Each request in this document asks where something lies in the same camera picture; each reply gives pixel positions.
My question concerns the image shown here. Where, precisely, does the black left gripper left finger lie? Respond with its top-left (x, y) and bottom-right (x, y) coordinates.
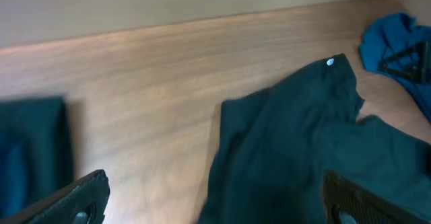
top-left (1, 170), bottom-right (110, 224)

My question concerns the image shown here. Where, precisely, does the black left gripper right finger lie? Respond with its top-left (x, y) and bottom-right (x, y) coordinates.
top-left (323, 172), bottom-right (430, 224)

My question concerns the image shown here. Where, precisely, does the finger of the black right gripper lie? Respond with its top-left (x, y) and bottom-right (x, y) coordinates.
top-left (378, 40), bottom-right (430, 83)

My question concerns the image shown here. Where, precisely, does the black t-shirt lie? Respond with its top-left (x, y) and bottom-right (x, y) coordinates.
top-left (198, 54), bottom-right (430, 223)

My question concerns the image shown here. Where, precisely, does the blue t-shirt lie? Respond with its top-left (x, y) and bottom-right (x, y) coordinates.
top-left (359, 13), bottom-right (430, 120)

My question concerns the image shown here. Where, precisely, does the folded black garment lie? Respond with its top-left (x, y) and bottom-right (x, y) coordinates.
top-left (1, 97), bottom-right (74, 218)

